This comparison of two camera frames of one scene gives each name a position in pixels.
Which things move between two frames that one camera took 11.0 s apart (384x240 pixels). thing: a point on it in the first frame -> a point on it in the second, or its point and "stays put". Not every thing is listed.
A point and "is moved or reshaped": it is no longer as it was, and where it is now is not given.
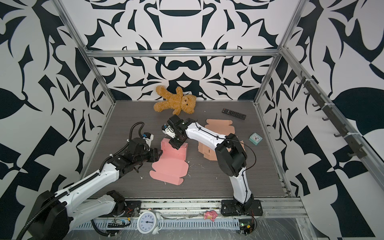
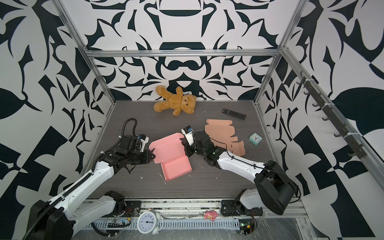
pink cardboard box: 172,165 is moved or reshaped
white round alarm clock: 149,222 stays put
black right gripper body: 177,141 -> 196,149
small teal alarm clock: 255,139 stays put
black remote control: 234,113 stays put
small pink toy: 211,214 stays put
